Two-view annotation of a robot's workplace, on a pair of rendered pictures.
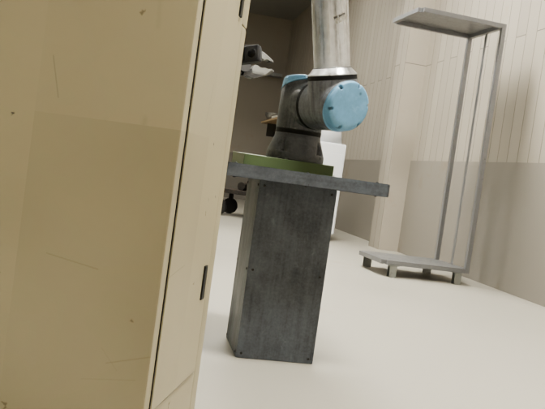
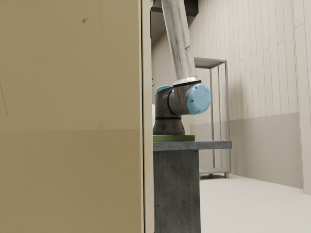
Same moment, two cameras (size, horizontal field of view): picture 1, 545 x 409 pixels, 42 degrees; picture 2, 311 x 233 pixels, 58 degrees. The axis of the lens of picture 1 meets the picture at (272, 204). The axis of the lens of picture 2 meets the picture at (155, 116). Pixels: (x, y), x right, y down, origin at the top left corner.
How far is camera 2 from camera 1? 0.77 m
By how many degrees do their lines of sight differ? 10
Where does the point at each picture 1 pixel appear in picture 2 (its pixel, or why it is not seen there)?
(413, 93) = not seen: hidden behind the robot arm
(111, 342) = not seen: outside the picture
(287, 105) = (161, 104)
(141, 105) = (96, 110)
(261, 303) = (166, 226)
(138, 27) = (82, 35)
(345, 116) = (200, 104)
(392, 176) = not seen: hidden behind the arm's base
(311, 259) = (191, 192)
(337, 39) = (189, 60)
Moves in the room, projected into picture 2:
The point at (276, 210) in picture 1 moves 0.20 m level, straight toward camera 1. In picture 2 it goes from (166, 167) to (172, 171)
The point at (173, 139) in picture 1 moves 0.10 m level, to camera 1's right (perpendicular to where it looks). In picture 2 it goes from (133, 139) to (190, 138)
